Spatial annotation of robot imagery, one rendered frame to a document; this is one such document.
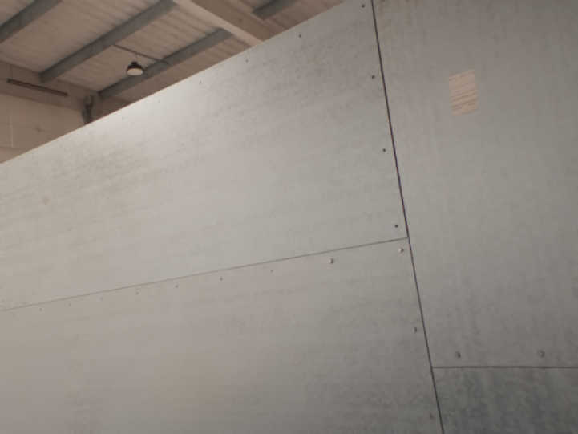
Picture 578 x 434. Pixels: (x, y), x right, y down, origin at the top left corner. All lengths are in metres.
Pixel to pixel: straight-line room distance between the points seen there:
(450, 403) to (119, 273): 1.04
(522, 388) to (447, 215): 0.33
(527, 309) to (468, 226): 0.18
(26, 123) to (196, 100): 11.45
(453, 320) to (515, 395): 0.16
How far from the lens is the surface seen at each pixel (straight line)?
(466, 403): 1.18
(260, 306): 1.40
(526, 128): 1.13
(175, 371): 1.63
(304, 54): 1.39
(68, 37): 12.22
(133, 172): 1.77
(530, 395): 1.15
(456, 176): 1.16
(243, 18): 10.74
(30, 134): 12.95
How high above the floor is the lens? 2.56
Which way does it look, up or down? 10 degrees up
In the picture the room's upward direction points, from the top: 7 degrees counter-clockwise
